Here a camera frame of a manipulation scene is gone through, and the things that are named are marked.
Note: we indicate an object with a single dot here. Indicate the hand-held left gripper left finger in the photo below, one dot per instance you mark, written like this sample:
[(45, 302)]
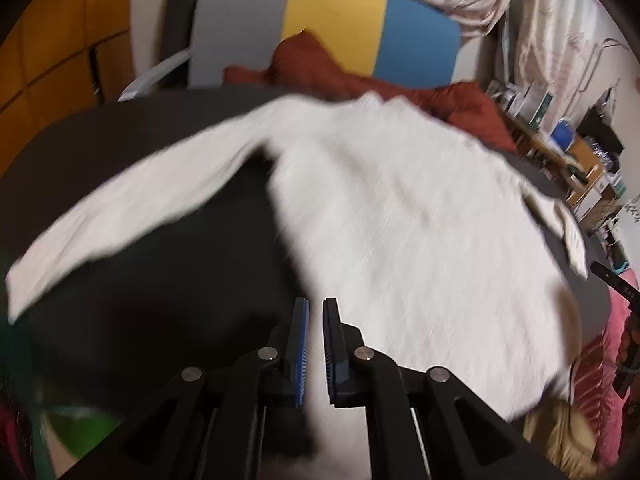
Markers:
[(300, 355)]

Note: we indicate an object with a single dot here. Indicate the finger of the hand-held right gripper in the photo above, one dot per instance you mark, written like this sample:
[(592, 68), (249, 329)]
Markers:
[(615, 280)]

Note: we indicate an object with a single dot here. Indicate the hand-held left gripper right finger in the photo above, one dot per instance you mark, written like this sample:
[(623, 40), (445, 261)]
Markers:
[(331, 355)]

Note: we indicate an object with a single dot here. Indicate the white knit sweater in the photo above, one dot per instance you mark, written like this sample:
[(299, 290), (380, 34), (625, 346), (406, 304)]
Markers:
[(400, 220)]

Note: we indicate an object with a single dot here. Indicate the beige cloth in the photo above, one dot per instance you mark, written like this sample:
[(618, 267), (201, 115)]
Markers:
[(560, 440)]

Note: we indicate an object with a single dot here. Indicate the cluttered wooden shelf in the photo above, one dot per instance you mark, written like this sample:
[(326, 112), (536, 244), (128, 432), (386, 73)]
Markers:
[(582, 152)]

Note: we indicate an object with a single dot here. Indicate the black desk object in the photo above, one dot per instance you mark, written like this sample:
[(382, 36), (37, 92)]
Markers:
[(602, 132)]

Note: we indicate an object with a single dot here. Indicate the blue round container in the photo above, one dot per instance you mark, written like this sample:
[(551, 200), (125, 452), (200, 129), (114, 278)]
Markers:
[(562, 134)]

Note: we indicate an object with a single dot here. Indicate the green white box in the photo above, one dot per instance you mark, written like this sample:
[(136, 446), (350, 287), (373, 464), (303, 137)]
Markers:
[(541, 106)]

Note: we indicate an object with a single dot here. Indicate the metal tube stand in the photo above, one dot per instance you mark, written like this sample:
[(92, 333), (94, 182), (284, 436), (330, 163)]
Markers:
[(597, 60)]

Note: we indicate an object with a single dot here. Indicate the green object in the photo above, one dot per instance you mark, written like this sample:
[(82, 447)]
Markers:
[(80, 430)]

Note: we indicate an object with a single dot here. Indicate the rust red quilted jacket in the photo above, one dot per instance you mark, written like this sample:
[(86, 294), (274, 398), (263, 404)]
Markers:
[(310, 65)]

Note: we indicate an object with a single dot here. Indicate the grey yellow blue chair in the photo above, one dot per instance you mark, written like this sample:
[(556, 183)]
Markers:
[(250, 25)]

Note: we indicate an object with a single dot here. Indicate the wooden wardrobe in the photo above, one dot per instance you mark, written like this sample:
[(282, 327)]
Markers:
[(55, 60)]

